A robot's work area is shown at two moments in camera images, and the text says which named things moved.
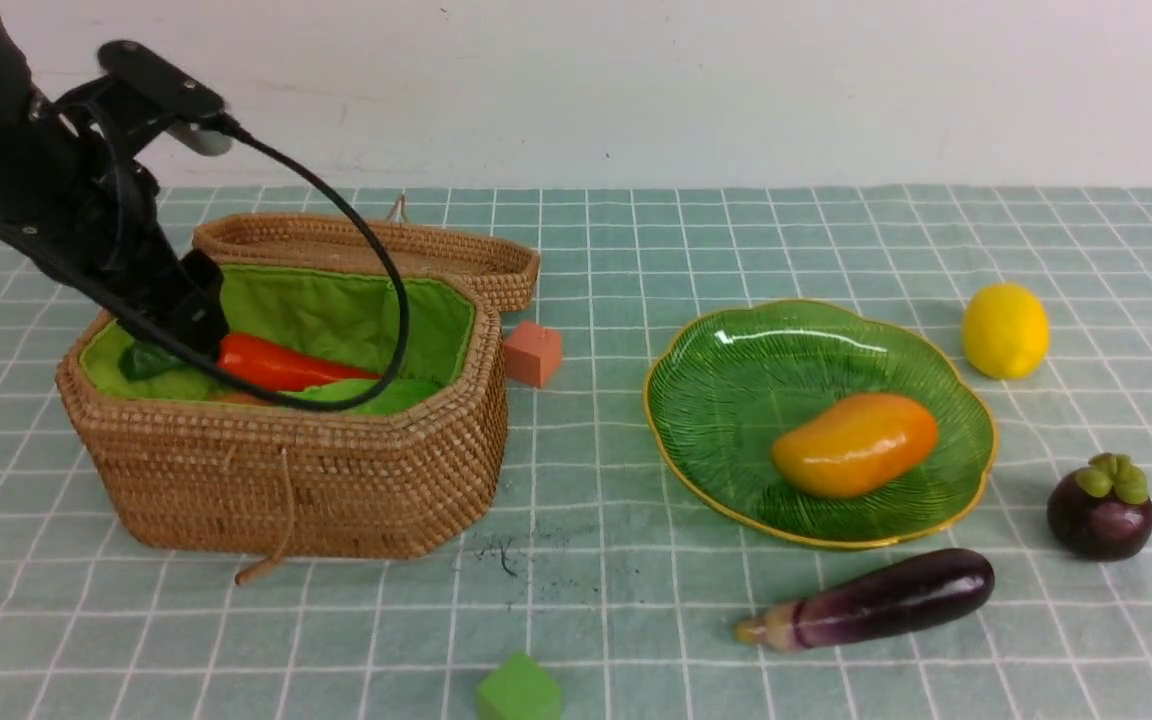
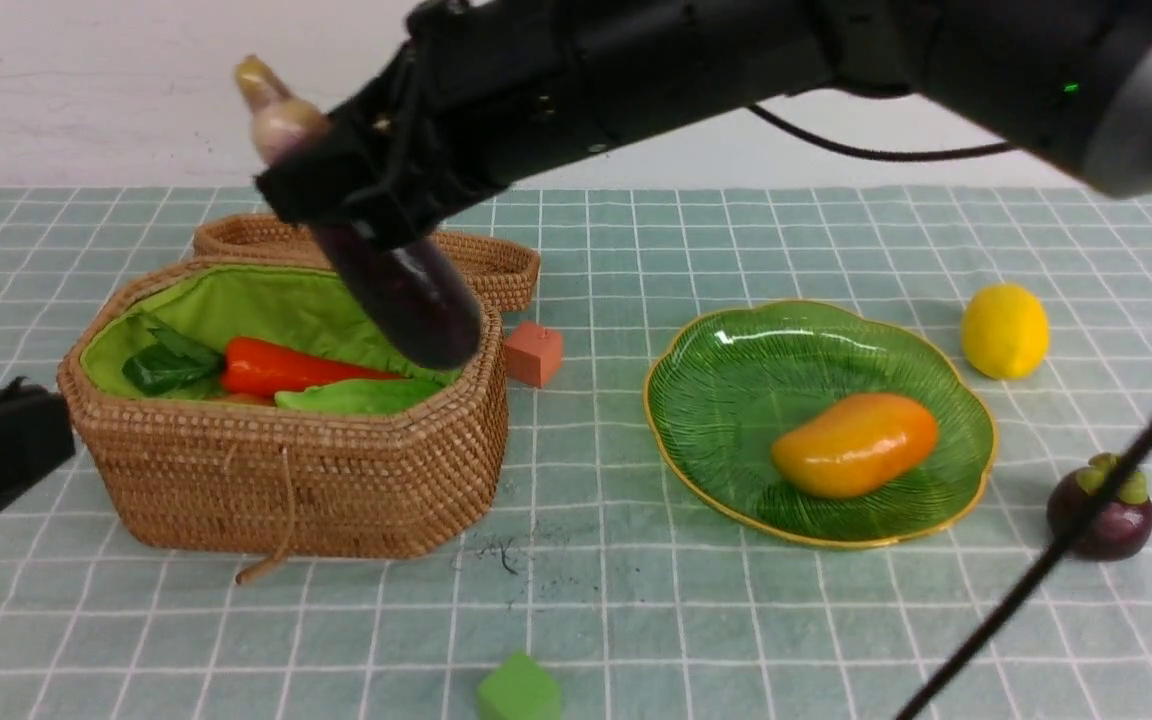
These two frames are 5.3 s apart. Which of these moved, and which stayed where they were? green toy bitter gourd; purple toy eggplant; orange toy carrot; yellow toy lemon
Moved: purple toy eggplant
Stayed: orange toy carrot; green toy bitter gourd; yellow toy lemon
